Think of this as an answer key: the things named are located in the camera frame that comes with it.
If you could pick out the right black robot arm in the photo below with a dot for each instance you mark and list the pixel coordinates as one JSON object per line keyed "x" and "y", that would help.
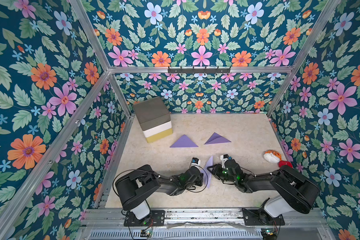
{"x": 296, "y": 192}

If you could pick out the black hook rail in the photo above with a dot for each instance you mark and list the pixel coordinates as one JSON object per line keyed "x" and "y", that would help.
{"x": 199, "y": 70}

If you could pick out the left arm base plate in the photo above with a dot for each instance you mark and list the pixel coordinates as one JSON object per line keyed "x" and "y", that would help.
{"x": 153, "y": 219}

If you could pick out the orange white plush toy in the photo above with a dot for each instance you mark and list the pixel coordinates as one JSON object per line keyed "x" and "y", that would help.
{"x": 272, "y": 156}

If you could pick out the grey white yellow block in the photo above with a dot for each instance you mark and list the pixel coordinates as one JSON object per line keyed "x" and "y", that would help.
{"x": 154, "y": 119}

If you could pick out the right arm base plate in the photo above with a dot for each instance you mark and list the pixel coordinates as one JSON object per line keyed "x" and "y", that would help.
{"x": 259, "y": 217}

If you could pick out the pale purple paper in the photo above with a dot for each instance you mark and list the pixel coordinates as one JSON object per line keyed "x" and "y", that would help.
{"x": 207, "y": 173}

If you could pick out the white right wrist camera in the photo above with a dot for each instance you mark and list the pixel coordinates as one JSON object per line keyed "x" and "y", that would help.
{"x": 224, "y": 158}

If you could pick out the purple square paper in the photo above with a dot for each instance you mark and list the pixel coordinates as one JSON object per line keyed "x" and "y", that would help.
{"x": 216, "y": 139}
{"x": 184, "y": 142}

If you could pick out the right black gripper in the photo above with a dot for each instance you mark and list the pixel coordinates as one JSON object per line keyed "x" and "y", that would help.
{"x": 220, "y": 171}

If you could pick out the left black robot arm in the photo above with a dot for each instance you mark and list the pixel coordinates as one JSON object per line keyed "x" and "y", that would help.
{"x": 133, "y": 187}

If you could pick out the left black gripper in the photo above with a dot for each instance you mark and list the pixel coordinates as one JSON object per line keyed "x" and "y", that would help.
{"x": 199, "y": 178}

